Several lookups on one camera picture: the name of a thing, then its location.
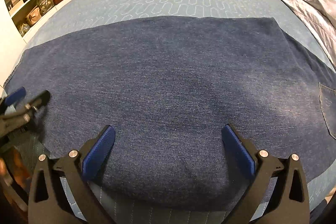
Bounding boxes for dark blue denim jeans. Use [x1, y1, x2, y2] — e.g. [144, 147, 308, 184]
[5, 16, 335, 210]

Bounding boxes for person right hand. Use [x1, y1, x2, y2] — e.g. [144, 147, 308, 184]
[0, 147, 30, 212]

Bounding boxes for brown handbag on shelf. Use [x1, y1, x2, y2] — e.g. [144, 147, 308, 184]
[26, 6, 42, 27]

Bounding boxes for grey star-print duvet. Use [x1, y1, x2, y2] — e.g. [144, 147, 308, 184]
[282, 0, 335, 65]

